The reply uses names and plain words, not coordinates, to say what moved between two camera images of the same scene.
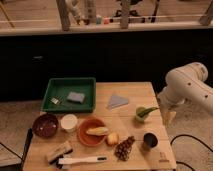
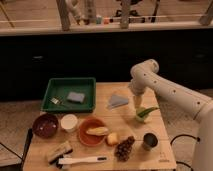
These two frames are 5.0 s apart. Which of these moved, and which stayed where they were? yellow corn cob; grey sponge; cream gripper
Moved: cream gripper
Stayed: grey sponge; yellow corn cob
